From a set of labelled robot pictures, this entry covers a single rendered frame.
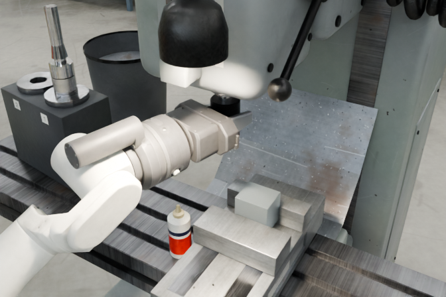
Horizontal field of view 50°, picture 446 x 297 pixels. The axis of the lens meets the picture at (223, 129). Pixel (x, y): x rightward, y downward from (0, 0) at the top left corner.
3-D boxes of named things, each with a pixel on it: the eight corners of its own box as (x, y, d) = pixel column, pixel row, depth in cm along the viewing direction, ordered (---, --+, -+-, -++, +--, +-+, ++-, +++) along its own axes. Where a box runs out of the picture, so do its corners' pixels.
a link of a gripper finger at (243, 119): (248, 124, 77) (220, 138, 73) (249, 107, 75) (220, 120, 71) (255, 128, 76) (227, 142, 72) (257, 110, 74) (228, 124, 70)
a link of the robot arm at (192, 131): (240, 111, 67) (174, 143, 60) (239, 167, 72) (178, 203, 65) (182, 84, 75) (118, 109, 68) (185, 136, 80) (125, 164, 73)
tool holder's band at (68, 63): (70, 59, 99) (70, 55, 98) (75, 67, 95) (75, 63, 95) (46, 63, 97) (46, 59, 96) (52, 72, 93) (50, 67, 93)
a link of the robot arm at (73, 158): (168, 193, 67) (96, 233, 60) (123, 154, 72) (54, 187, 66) (170, 128, 60) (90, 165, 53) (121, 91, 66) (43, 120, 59)
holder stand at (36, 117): (75, 194, 102) (59, 112, 92) (17, 158, 113) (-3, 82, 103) (119, 168, 110) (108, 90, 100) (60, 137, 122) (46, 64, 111)
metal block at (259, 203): (265, 237, 79) (267, 209, 76) (233, 225, 82) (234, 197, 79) (279, 219, 83) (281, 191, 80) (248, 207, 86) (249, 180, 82)
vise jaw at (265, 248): (274, 277, 73) (276, 258, 71) (192, 242, 80) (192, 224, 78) (290, 252, 78) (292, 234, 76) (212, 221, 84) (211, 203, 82)
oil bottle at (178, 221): (183, 262, 85) (180, 215, 80) (165, 254, 87) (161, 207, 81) (196, 248, 88) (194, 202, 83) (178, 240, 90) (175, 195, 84)
